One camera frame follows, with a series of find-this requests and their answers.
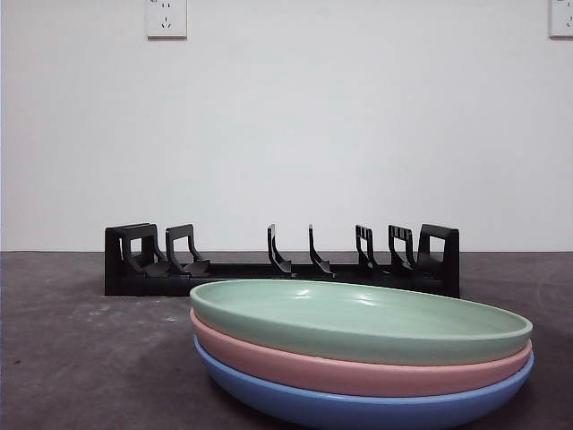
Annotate black plastic dish rack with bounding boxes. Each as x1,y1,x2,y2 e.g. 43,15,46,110
103,222,461,300

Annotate white wall socket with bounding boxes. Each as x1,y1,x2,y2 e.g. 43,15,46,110
145,0,188,39
549,0,573,39

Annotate pink round plate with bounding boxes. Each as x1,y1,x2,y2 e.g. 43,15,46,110
189,308,534,398

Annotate green round plate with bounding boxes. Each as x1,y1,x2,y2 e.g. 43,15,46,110
189,279,534,366

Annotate blue round plate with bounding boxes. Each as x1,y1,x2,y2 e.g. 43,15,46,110
192,335,535,430

